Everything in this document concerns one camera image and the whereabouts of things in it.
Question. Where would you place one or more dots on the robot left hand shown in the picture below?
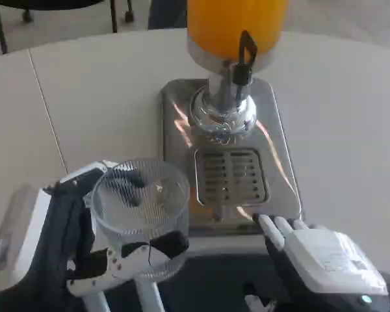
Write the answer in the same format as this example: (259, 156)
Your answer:
(63, 227)

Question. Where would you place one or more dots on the black dispenser tap lever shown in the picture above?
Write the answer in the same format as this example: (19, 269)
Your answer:
(243, 70)

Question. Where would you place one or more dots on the dark robot torso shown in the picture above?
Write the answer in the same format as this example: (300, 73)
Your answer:
(214, 282)

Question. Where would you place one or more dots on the person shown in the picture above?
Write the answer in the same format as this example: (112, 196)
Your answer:
(165, 13)

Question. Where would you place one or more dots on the orange juice drink dispenser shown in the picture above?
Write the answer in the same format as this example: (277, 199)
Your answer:
(221, 26)

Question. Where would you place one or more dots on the steel drip grid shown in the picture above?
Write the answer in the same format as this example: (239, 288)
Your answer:
(230, 175)

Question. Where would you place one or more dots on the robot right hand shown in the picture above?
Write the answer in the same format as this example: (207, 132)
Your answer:
(325, 256)

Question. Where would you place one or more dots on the clear ribbed glass cup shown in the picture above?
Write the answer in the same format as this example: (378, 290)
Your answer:
(162, 208)

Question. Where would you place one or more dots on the steel drip tray base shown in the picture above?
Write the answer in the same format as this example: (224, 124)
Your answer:
(178, 130)

